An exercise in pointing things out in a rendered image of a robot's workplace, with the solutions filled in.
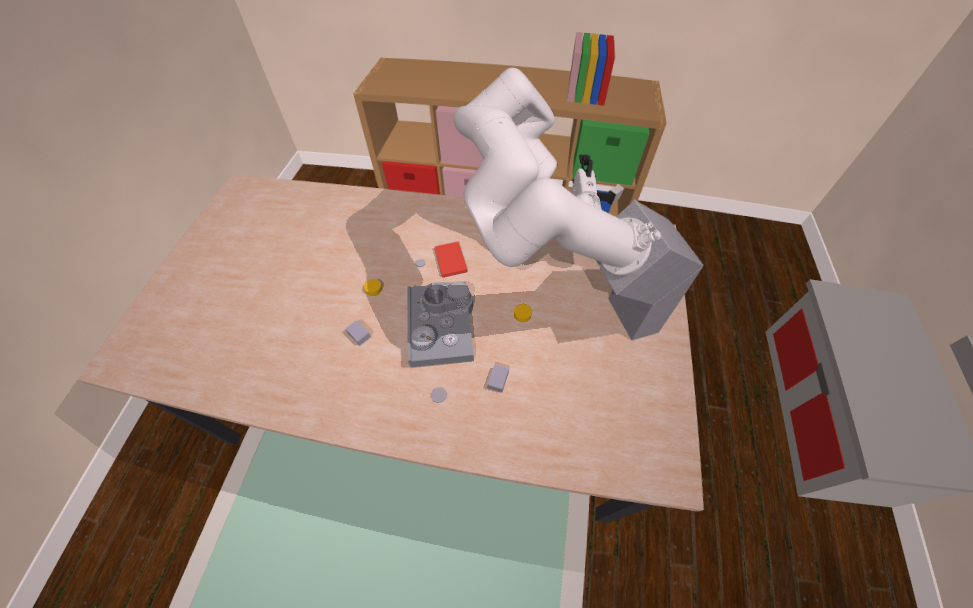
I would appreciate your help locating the grey toothed gear with yellow arrow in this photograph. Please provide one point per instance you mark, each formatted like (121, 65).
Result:
(423, 338)

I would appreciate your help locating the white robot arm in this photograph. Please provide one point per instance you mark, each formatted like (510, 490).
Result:
(516, 219)

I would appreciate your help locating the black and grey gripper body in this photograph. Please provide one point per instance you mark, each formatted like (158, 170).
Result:
(581, 181)

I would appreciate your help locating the yellow short cylinder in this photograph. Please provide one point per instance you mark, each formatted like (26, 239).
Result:
(522, 313)
(373, 287)

